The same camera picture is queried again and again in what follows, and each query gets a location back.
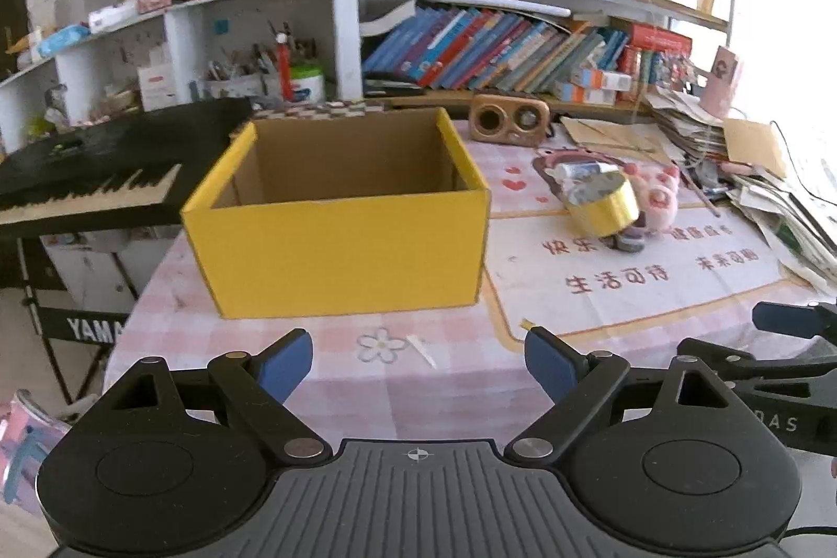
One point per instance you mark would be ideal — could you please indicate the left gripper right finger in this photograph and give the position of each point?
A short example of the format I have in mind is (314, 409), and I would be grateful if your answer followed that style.
(582, 390)

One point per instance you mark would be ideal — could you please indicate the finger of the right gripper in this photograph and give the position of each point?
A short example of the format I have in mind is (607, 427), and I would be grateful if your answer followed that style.
(819, 320)
(739, 358)

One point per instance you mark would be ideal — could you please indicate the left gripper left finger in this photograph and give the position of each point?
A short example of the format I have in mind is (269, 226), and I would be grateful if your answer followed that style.
(255, 389)

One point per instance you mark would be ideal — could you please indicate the purple grey toy truck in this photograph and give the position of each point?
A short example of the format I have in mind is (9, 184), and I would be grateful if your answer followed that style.
(631, 240)

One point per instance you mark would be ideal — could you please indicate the yellow tape roll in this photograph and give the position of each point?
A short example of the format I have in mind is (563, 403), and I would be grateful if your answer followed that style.
(603, 205)

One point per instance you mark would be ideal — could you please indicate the pink plush pig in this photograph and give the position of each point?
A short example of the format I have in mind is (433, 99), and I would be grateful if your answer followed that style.
(656, 190)

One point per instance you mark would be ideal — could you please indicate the white spray bottle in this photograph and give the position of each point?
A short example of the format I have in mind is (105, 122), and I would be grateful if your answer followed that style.
(573, 172)

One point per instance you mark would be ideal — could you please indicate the messy paper stack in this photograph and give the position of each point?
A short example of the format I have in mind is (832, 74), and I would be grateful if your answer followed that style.
(797, 226)

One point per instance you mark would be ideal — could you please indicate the printed desk mat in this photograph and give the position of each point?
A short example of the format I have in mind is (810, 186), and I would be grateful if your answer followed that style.
(702, 276)

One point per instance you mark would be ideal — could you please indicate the pink checkered tablecloth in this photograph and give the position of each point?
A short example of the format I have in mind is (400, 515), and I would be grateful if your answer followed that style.
(444, 373)

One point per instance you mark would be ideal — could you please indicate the brown paper envelope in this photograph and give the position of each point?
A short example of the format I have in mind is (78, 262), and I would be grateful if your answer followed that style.
(754, 144)

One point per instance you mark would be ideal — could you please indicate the yellow cardboard box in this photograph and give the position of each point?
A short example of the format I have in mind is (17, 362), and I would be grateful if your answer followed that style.
(309, 218)

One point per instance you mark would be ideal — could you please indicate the wooden pencil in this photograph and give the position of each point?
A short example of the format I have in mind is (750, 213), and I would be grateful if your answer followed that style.
(693, 186)

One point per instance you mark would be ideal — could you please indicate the black yamaha keyboard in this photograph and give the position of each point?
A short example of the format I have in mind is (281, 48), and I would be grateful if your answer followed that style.
(134, 171)

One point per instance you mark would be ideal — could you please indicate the kraft paper sheets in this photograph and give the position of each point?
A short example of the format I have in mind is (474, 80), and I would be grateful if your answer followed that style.
(643, 142)

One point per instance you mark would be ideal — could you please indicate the brown retro radio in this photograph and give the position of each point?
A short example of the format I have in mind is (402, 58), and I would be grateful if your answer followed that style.
(500, 119)

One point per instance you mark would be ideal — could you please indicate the checkered wooden chess box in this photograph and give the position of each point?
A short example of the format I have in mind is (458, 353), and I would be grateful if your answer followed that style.
(326, 111)

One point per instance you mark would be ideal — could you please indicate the orange white box lower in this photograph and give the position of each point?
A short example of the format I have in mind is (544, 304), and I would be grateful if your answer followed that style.
(574, 94)

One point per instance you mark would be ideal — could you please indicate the orange white box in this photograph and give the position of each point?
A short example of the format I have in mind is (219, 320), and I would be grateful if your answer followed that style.
(601, 80)
(574, 94)

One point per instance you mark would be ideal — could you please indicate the orange white box upper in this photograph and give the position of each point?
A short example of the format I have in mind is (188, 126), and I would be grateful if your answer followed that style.
(601, 80)

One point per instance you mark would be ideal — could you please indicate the row of leaning books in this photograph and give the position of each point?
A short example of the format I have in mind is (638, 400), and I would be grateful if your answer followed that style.
(421, 47)

